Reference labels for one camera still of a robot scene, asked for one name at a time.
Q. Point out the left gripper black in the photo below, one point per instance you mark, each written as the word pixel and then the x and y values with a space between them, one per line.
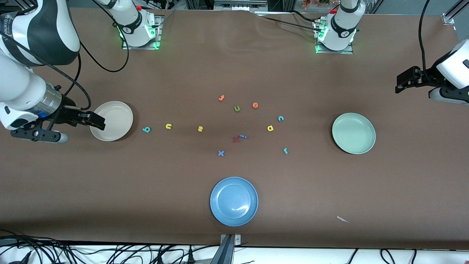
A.
pixel 425 77

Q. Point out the grey metal box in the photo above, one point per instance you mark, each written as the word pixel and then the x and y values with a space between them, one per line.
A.
pixel 240 5

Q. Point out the pale green plate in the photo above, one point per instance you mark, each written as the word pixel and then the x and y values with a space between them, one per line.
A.
pixel 353 134

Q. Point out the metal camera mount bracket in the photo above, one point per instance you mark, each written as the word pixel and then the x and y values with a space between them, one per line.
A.
pixel 230 240

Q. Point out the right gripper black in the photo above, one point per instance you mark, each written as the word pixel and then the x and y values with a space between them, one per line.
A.
pixel 68 113

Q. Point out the white paper scrap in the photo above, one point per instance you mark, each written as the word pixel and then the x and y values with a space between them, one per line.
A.
pixel 342 219

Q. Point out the orange decorative objects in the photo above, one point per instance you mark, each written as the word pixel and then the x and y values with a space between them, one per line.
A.
pixel 311 3

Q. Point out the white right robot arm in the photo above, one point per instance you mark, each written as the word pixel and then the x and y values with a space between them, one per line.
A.
pixel 22 84

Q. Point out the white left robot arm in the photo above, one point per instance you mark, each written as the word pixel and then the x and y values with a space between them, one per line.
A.
pixel 340 25

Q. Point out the blue plate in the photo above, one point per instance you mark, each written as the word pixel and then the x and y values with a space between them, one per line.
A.
pixel 234 201

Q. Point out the teal foam letter g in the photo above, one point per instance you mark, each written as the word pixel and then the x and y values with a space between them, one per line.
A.
pixel 146 129

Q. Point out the brown table cover sheet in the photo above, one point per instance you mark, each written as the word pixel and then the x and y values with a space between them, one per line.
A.
pixel 234 73

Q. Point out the beige brown plate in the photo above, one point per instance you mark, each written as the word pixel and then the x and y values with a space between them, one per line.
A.
pixel 117 117

